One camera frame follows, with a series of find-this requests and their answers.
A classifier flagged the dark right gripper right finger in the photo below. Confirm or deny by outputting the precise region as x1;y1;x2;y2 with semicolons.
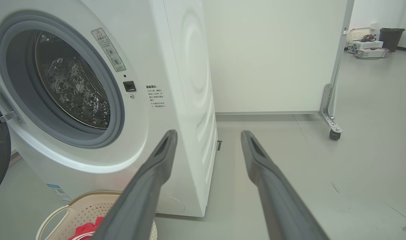
240;130;330;240

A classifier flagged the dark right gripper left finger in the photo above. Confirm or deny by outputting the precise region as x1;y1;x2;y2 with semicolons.
91;130;178;240

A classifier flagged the red and white garment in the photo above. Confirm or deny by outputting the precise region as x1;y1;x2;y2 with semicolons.
68;217;105;240

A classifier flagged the cream basket with brown rim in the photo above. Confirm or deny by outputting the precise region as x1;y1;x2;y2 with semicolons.
36;191;158;240

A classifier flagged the white front-load washing machine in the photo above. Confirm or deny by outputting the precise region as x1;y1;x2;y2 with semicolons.
0;0;219;218

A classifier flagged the white perforated basket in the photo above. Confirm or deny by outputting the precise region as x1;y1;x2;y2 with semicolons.
346;28;374;43

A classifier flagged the blue energy label sticker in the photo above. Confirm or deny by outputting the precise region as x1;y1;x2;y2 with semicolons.
46;183;72;202

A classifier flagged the black text sticker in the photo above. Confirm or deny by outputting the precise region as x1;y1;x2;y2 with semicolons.
146;85;166;109

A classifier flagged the white partition panel on casters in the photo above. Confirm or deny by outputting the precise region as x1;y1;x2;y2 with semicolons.
203;0;355;141

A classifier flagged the grey warning sticker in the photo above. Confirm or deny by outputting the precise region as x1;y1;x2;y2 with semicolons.
91;28;127;72

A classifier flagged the white vented electronics box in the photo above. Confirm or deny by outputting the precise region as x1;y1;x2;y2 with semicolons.
348;40;384;54

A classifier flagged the black trash bin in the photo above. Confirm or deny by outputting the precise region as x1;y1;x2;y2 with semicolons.
379;28;406;53

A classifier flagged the grey electronics box with wires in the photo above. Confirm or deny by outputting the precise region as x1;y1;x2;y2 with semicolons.
354;48;391;60

